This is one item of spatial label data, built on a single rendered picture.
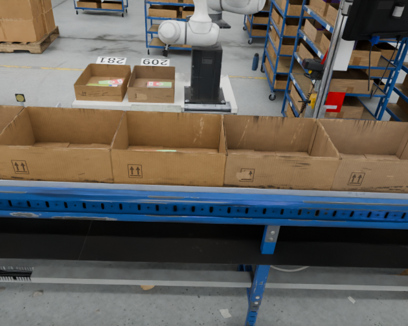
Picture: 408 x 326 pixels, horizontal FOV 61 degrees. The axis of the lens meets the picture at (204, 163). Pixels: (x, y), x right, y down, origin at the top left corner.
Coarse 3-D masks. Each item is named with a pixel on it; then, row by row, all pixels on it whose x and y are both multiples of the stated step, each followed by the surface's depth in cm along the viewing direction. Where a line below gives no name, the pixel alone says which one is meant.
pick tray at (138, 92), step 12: (132, 72) 229; (144, 72) 242; (156, 72) 243; (168, 72) 243; (132, 84) 229; (144, 84) 236; (132, 96) 212; (144, 96) 212; (156, 96) 212; (168, 96) 213
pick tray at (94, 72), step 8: (96, 64) 238; (104, 64) 238; (112, 64) 238; (88, 72) 235; (96, 72) 241; (104, 72) 241; (112, 72) 241; (120, 72) 241; (128, 72) 230; (80, 80) 219; (88, 80) 235; (96, 80) 237; (104, 80) 237; (128, 80) 231; (80, 88) 208; (88, 88) 208; (96, 88) 208; (104, 88) 208; (112, 88) 208; (120, 88) 208; (80, 96) 211; (88, 96) 211; (96, 96) 211; (104, 96) 211; (112, 96) 211; (120, 96) 211
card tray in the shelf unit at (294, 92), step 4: (292, 84) 336; (292, 88) 335; (296, 88) 339; (292, 92) 335; (296, 92) 322; (292, 96) 334; (296, 96) 322; (296, 100) 321; (300, 100) 308; (296, 104) 321; (300, 104) 308; (304, 104) 305; (300, 108) 308
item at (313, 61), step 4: (304, 60) 193; (308, 60) 192; (312, 60) 191; (316, 60) 192; (320, 60) 193; (304, 64) 191; (308, 64) 191; (312, 64) 190; (316, 64) 191; (320, 64) 191; (304, 68) 192; (308, 68) 192; (312, 68) 192; (316, 68) 192; (320, 68) 192; (308, 72) 196; (312, 72) 195; (316, 72) 195; (312, 76) 196; (316, 76) 196
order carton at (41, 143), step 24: (24, 120) 137; (48, 120) 141; (72, 120) 142; (96, 120) 142; (120, 120) 132; (0, 144) 120; (24, 144) 137; (48, 144) 145; (72, 144) 147; (96, 144) 147; (0, 168) 120; (24, 168) 120; (48, 168) 120; (72, 168) 120; (96, 168) 120
